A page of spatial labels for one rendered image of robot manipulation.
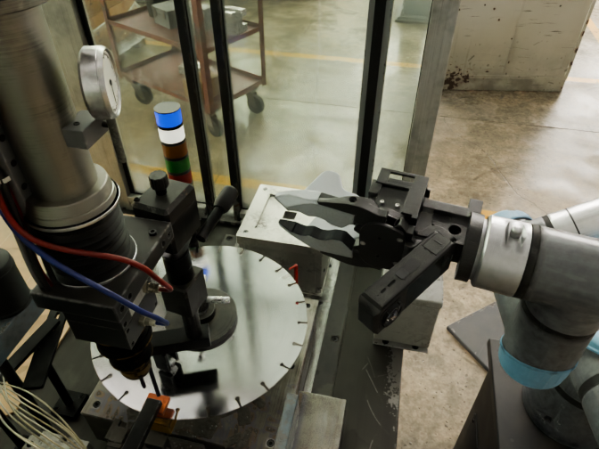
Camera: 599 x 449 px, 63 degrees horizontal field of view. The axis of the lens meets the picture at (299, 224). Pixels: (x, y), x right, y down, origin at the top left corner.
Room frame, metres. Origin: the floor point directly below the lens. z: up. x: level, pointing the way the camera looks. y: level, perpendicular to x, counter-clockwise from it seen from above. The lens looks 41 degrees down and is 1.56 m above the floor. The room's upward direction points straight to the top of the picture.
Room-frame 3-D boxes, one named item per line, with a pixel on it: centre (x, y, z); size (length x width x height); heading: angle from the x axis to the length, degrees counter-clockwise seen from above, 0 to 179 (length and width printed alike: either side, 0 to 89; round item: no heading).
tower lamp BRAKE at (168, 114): (0.77, 0.23, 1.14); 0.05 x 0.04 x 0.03; 77
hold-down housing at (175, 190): (0.40, 0.14, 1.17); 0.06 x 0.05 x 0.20; 158
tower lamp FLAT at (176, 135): (0.77, 0.23, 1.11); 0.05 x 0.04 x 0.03; 77
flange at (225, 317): (0.48, 0.15, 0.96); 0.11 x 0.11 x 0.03
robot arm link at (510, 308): (0.34, -0.27, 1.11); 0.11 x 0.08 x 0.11; 176
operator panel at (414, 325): (0.70, -0.23, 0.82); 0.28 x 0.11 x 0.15; 167
